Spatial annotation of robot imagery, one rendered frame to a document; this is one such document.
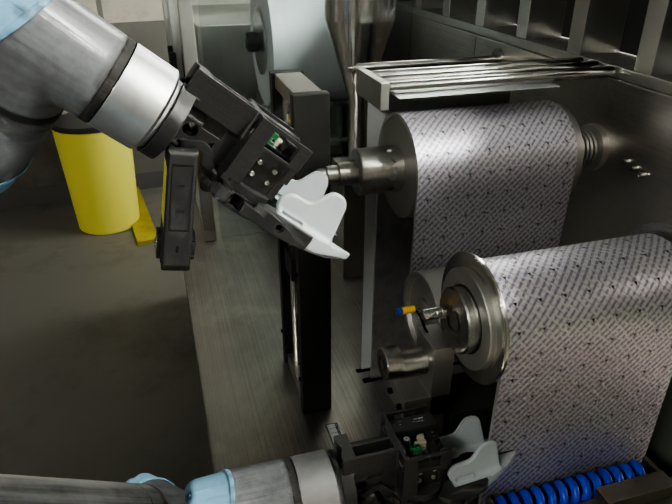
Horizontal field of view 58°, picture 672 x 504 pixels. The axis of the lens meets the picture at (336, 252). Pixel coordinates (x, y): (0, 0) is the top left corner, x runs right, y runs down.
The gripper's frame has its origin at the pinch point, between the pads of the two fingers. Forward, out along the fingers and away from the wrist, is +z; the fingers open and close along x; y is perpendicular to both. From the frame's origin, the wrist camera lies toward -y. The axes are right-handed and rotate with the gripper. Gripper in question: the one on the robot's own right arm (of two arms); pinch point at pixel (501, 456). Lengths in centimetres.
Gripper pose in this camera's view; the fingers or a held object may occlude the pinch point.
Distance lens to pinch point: 76.6
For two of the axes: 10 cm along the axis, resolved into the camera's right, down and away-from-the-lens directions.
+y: 0.0, -8.8, -4.7
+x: -2.8, -4.6, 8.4
